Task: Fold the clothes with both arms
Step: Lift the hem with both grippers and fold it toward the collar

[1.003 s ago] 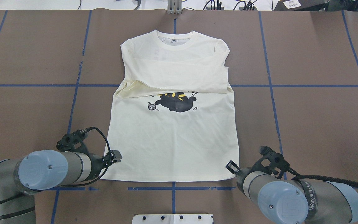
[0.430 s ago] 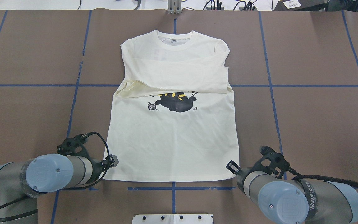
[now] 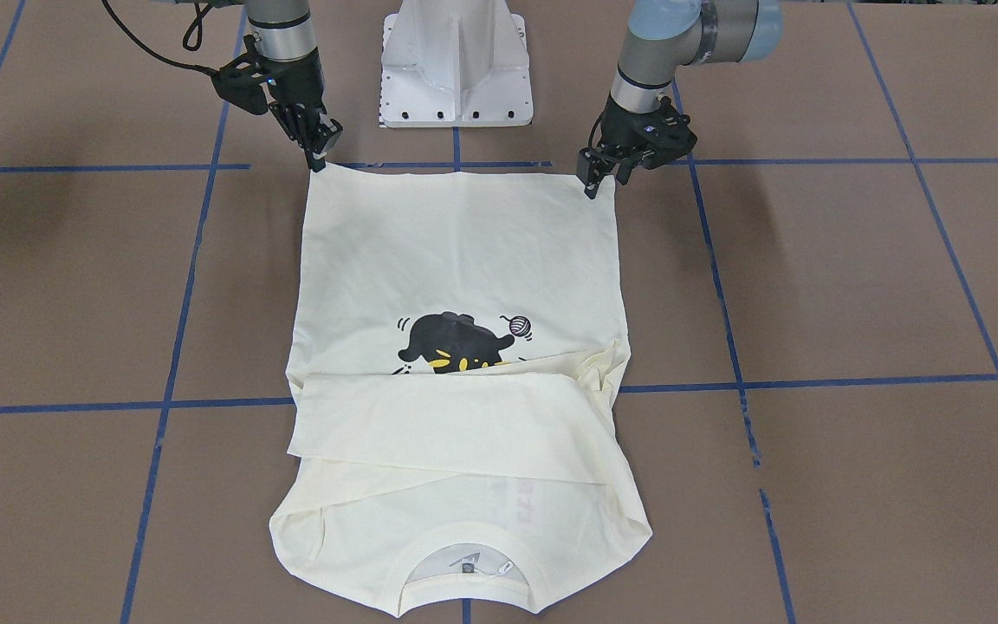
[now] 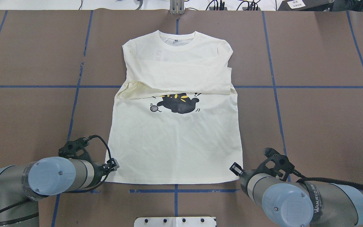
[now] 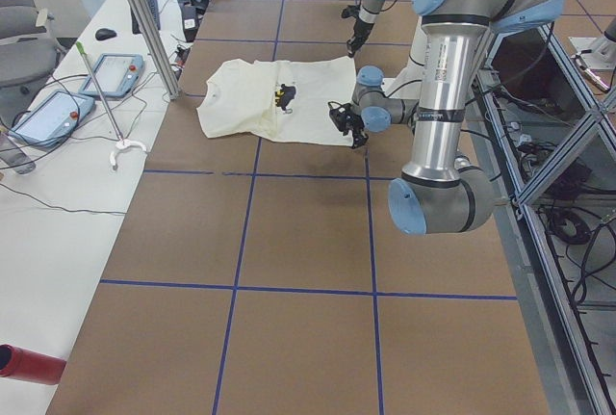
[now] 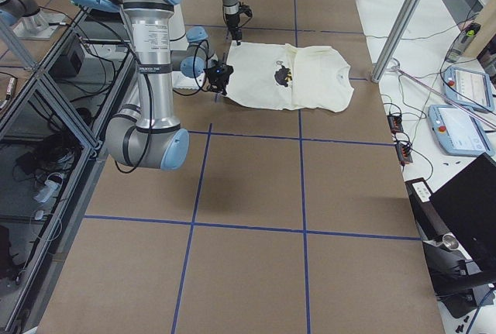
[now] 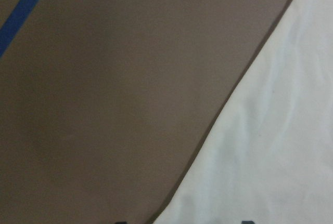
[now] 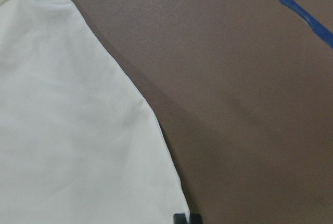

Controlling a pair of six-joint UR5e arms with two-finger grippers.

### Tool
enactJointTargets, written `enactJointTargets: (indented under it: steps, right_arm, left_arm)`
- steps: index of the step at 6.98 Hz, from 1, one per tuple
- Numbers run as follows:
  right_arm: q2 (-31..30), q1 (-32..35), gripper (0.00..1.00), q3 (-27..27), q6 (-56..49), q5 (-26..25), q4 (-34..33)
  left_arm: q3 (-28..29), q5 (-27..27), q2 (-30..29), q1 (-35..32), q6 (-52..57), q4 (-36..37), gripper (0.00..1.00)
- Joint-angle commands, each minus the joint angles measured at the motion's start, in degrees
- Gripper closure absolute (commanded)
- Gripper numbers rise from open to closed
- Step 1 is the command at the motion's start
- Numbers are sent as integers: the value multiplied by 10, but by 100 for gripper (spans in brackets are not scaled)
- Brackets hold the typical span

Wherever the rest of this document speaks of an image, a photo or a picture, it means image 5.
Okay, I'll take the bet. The black power adapter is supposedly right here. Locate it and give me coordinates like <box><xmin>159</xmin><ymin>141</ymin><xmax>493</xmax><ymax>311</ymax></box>
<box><xmin>180</xmin><ymin>4</ymin><xmax>199</xmax><ymax>42</ymax></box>

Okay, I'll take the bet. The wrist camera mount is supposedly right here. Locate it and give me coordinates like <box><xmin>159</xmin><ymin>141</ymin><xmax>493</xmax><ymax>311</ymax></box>
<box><xmin>328</xmin><ymin>101</ymin><xmax>349</xmax><ymax>131</ymax></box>
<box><xmin>341</xmin><ymin>5</ymin><xmax>360</xmax><ymax>19</ymax></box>

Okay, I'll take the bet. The black computer mouse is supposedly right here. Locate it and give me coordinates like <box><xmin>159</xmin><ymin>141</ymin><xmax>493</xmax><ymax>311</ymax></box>
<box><xmin>94</xmin><ymin>28</ymin><xmax>117</xmax><ymax>41</ymax></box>

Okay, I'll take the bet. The cream long-sleeve cat shirt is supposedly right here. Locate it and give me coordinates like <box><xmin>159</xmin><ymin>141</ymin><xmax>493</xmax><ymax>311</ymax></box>
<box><xmin>197</xmin><ymin>56</ymin><xmax>356</xmax><ymax>146</ymax></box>

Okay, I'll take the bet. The red cylinder bottle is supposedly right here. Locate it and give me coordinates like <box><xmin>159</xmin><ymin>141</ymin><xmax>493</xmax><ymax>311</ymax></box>
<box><xmin>1</xmin><ymin>344</ymin><xmax>66</xmax><ymax>385</ymax></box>

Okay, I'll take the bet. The aluminium frame post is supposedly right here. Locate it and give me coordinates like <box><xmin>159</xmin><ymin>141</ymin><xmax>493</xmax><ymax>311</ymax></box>
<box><xmin>127</xmin><ymin>0</ymin><xmax>180</xmax><ymax>100</ymax></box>

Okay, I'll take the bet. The black keyboard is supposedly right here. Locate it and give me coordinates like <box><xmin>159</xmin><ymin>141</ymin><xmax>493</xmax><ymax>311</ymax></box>
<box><xmin>131</xmin><ymin>0</ymin><xmax>161</xmax><ymax>35</ymax></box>

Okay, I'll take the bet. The teach pendant tablet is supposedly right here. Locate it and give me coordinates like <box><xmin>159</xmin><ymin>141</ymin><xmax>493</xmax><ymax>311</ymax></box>
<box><xmin>9</xmin><ymin>90</ymin><xmax>94</xmax><ymax>148</ymax></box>
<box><xmin>88</xmin><ymin>53</ymin><xmax>144</xmax><ymax>99</ymax></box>

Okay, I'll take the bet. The aluminium frame side rack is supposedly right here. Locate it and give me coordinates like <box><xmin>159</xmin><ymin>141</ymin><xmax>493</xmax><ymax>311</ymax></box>
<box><xmin>473</xmin><ymin>26</ymin><xmax>615</xmax><ymax>414</ymax></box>

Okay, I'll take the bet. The grey office chair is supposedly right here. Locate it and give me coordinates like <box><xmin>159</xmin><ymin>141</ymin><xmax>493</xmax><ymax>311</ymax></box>
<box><xmin>1</xmin><ymin>0</ymin><xmax>65</xmax><ymax>126</ymax></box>

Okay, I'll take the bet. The near teach pendant tablet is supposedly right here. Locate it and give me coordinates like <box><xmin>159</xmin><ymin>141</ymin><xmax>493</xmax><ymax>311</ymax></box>
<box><xmin>9</xmin><ymin>90</ymin><xmax>94</xmax><ymax>148</ymax></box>

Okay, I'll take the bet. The far teach pendant tablet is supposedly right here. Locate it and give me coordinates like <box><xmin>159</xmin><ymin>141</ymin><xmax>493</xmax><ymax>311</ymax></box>
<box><xmin>88</xmin><ymin>53</ymin><xmax>144</xmax><ymax>99</ymax></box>

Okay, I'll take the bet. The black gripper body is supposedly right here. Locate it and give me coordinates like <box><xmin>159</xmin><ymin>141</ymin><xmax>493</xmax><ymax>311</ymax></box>
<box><xmin>334</xmin><ymin>104</ymin><xmax>364</xmax><ymax>139</ymax></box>
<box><xmin>352</xmin><ymin>18</ymin><xmax>373</xmax><ymax>40</ymax></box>

